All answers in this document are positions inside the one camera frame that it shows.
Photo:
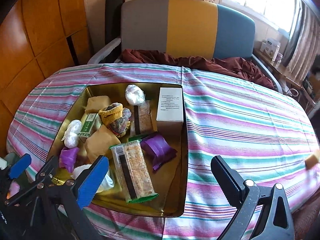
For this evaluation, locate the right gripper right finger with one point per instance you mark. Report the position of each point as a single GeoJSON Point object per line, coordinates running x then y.
{"type": "Point", "coordinates": [275, 219]}

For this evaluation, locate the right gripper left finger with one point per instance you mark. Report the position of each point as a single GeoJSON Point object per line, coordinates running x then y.
{"type": "Point", "coordinates": [84, 189]}

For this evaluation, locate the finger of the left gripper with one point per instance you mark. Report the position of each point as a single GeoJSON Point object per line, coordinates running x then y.
{"type": "Point", "coordinates": [14, 171]}

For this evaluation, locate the purple pouch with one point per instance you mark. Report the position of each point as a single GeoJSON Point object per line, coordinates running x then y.
{"type": "Point", "coordinates": [67, 158]}

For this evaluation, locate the large yellow sponge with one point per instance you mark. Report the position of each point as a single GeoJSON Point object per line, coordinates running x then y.
{"type": "Point", "coordinates": [99, 144]}

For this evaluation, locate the patterned snack packet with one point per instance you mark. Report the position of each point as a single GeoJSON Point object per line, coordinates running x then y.
{"type": "Point", "coordinates": [141, 121]}
{"type": "Point", "coordinates": [132, 172]}

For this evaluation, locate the small yellow sponge block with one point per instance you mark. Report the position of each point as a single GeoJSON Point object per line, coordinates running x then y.
{"type": "Point", "coordinates": [312, 160]}

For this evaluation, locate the green white small box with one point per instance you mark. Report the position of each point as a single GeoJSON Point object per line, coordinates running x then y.
{"type": "Point", "coordinates": [92, 124]}

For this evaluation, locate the purple packet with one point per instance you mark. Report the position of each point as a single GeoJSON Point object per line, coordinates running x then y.
{"type": "Point", "coordinates": [157, 148]}

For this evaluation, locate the white plastic bundle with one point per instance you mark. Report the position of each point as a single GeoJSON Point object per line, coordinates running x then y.
{"type": "Point", "coordinates": [134, 95]}

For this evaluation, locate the white cardboard box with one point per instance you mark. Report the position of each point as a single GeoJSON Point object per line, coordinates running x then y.
{"type": "Point", "coordinates": [170, 115]}

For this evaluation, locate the cream knitted sock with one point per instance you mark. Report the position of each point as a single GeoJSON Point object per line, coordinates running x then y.
{"type": "Point", "coordinates": [107, 183]}

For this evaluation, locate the gold metal tray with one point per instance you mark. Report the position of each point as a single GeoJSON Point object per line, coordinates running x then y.
{"type": "Point", "coordinates": [170, 181]}

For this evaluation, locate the striped bed cover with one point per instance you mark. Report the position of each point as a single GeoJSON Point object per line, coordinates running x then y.
{"type": "Point", "coordinates": [261, 133]}

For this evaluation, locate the wooden side desk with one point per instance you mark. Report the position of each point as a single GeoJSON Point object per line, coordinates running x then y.
{"type": "Point", "coordinates": [282, 73]}

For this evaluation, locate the wooden wardrobe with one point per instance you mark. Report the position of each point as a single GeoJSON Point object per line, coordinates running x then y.
{"type": "Point", "coordinates": [38, 38]}

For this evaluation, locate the dark red blanket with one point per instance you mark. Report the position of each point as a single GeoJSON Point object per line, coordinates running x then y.
{"type": "Point", "coordinates": [233, 66]}

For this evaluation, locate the white appliance box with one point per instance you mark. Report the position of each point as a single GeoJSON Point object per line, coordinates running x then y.
{"type": "Point", "coordinates": [271, 48]}

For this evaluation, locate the pink curtain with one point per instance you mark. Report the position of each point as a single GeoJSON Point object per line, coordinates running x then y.
{"type": "Point", "coordinates": [303, 44]}

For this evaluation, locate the black rolled mat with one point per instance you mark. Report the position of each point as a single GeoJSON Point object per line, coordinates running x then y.
{"type": "Point", "coordinates": [112, 19]}

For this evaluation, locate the grey yellow blue headboard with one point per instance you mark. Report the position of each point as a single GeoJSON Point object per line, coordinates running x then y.
{"type": "Point", "coordinates": [183, 28]}

